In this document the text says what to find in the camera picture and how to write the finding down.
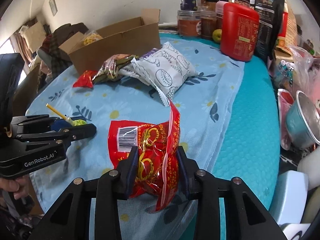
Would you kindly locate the silver purple snack bag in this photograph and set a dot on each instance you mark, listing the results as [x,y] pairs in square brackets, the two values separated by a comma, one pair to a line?
[136,70]

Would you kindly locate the brown spice clear jar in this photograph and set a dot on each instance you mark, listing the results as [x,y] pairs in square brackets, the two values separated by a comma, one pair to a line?
[208,23]

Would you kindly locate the brown cardboard box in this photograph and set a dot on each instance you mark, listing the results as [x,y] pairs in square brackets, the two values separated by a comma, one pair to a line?
[135,36]

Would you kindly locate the pink lidded jar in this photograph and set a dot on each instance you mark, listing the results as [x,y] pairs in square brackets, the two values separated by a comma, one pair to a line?
[219,13]

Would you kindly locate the green lollipop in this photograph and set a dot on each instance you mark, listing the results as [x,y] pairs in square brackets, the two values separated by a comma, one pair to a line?
[77,122]

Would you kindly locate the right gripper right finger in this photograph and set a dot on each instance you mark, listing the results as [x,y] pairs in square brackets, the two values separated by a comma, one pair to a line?
[245,215]

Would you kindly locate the person's left hand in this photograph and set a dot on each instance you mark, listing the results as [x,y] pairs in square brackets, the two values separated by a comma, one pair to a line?
[19,187]

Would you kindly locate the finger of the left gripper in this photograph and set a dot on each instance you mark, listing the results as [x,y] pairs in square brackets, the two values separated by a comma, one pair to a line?
[43,121]
[38,134]

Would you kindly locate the blue floral tablecloth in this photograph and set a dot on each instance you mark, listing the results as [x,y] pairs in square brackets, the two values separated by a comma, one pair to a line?
[226,117]

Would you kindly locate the white printed bread bag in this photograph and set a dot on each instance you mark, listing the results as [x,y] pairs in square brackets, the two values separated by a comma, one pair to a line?
[168,70]

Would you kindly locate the black standing snack pouch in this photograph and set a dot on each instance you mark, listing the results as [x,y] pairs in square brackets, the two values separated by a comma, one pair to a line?
[270,20]

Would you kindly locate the waffle snack clear packet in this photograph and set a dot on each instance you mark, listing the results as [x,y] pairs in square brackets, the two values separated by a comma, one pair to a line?
[91,37]

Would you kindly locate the green apple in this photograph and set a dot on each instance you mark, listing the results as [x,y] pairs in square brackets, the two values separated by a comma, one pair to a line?
[216,36]

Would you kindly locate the green brown snack bag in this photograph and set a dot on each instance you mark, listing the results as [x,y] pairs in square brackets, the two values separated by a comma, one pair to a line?
[109,71]

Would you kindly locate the small red snack packet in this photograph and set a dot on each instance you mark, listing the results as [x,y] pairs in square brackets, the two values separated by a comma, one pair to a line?
[85,80]

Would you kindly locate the red plastic canister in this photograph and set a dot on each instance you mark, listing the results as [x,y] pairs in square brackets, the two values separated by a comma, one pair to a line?
[240,25]

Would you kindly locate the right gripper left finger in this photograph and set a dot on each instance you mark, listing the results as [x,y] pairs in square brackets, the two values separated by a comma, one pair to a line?
[69,216]

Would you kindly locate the orange powder clear jar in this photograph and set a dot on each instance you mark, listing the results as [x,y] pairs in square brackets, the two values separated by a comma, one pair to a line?
[189,23]

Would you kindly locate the metal bowl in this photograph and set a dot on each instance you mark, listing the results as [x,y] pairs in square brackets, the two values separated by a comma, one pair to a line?
[302,122]

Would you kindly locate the red gold snack packet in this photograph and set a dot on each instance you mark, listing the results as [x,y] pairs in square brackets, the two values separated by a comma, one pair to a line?
[157,168]

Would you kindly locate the wall picture frame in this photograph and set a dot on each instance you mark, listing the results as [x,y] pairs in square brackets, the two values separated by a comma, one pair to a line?
[53,7]

